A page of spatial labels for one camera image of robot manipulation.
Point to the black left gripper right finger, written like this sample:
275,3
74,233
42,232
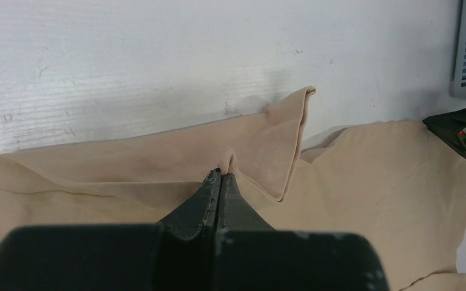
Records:
234,212

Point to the tan beige t shirt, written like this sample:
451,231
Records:
395,183

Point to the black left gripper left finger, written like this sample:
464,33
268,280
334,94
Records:
198,212

